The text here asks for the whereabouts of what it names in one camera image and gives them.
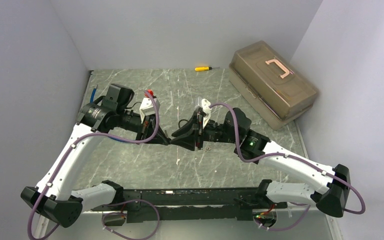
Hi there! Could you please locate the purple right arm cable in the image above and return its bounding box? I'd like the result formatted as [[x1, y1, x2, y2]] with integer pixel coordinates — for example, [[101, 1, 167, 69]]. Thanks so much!
[[208, 101, 367, 233]]

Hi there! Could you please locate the blue cable lock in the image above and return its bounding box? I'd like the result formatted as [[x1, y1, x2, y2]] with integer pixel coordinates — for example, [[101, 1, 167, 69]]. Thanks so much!
[[89, 84, 125, 143]]

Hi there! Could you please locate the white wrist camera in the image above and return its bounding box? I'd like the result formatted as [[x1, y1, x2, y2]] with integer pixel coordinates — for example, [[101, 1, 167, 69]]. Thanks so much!
[[139, 89, 160, 123], [195, 97, 211, 129]]

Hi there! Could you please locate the black cable padlock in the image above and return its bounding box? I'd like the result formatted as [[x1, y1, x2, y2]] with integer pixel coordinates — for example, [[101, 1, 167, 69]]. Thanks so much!
[[178, 119, 188, 128]]

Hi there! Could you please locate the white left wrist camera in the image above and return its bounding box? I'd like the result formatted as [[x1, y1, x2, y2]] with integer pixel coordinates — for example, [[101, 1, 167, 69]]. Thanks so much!
[[139, 89, 160, 123]]

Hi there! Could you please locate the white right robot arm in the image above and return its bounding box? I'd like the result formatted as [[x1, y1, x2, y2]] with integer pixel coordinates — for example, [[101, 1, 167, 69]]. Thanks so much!
[[171, 106, 352, 218]]

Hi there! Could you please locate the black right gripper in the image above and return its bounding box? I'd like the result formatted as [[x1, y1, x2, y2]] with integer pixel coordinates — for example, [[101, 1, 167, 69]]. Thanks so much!
[[170, 111, 240, 151]]

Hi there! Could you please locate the yellow screwdriver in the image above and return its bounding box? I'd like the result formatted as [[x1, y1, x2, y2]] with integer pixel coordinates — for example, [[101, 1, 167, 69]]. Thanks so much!
[[194, 66, 220, 72]]

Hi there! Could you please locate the brown translucent storage box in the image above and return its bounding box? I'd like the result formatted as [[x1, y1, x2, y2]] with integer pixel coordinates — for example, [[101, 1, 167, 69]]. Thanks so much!
[[229, 40, 319, 130]]

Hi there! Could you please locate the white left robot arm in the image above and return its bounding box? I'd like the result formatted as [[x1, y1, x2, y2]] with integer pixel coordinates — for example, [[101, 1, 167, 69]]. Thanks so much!
[[20, 83, 170, 228]]

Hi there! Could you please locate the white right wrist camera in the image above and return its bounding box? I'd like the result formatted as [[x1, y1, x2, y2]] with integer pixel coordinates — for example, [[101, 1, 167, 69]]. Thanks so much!
[[195, 97, 211, 129]]

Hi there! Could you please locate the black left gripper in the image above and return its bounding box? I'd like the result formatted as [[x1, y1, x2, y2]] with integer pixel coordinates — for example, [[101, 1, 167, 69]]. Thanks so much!
[[117, 107, 169, 146]]

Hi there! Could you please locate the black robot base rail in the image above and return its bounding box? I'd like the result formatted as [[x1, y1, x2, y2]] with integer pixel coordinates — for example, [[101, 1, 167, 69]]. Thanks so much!
[[93, 187, 288, 223]]

